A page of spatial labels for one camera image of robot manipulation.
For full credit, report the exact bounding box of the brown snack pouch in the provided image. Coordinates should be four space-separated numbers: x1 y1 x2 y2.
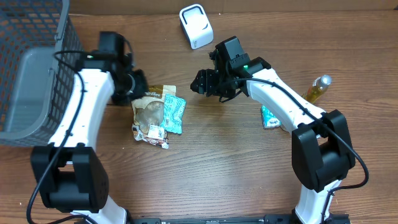
131 85 177 134

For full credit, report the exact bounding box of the teal wipes packet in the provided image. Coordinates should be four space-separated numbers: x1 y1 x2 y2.
160 94 186 134

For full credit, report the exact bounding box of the small white brown wrapper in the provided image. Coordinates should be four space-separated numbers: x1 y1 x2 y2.
132 124 169 149

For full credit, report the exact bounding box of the teal tissue pack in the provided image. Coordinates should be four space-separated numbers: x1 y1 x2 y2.
261 105 282 129

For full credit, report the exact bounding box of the yellow liquid bottle grey cap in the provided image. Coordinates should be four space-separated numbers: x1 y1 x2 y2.
302 75 332 103

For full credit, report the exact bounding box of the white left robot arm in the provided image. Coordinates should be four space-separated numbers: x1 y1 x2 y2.
26 31 148 223

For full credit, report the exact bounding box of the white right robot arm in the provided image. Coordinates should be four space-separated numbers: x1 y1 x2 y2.
190 36 355 223

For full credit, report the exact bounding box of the white barcode scanner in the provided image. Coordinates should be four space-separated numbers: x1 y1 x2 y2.
179 4 214 50

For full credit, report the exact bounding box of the dark grey plastic basket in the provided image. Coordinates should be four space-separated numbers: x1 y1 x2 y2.
1 0 83 146

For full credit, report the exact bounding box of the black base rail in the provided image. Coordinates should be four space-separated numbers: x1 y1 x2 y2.
124 213 351 224

